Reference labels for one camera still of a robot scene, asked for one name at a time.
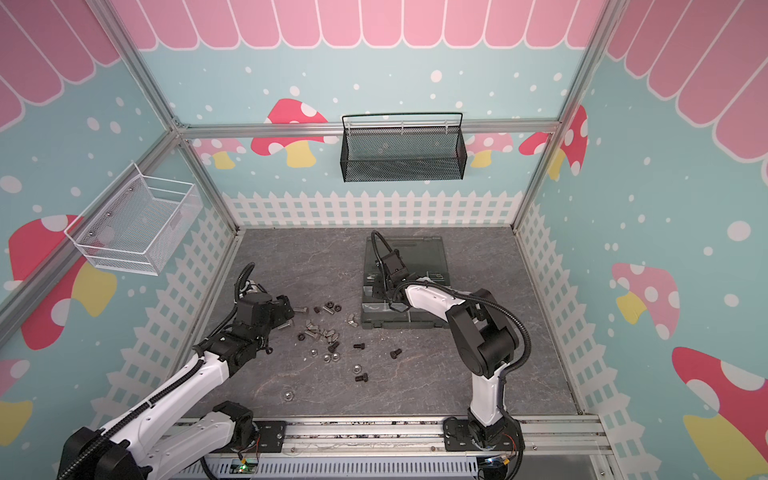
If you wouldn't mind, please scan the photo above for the black wire mesh basket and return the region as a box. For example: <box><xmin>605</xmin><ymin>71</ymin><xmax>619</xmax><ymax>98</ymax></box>
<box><xmin>340</xmin><ymin>112</ymin><xmax>468</xmax><ymax>183</ymax></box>

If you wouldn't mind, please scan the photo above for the white wire mesh basket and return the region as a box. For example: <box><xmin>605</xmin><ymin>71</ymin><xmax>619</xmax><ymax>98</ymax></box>
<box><xmin>64</xmin><ymin>163</ymin><xmax>203</xmax><ymax>276</ymax></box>

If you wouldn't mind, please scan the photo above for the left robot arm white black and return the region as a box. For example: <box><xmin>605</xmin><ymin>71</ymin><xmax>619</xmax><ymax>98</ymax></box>
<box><xmin>57</xmin><ymin>263</ymin><xmax>295</xmax><ymax>479</ymax></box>

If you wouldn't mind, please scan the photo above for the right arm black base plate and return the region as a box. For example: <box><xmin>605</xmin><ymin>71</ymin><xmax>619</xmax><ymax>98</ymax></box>
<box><xmin>442</xmin><ymin>417</ymin><xmax>526</xmax><ymax>452</ymax></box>

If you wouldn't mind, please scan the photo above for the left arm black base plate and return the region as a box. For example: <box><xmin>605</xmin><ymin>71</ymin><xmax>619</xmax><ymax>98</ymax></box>
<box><xmin>212</xmin><ymin>420</ymin><xmax>288</xmax><ymax>454</ymax></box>

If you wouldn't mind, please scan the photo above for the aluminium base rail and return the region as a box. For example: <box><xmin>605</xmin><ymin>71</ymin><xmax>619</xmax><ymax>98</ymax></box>
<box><xmin>110</xmin><ymin>413</ymin><xmax>613</xmax><ymax>463</ymax></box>

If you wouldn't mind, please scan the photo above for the grey transparent organizer box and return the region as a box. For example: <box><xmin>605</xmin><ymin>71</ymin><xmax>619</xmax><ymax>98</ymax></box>
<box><xmin>360</xmin><ymin>235</ymin><xmax>452</xmax><ymax>330</ymax></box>

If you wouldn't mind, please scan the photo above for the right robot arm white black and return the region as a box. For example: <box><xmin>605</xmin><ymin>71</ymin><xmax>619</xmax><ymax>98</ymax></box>
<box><xmin>371</xmin><ymin>230</ymin><xmax>532</xmax><ymax>454</ymax></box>

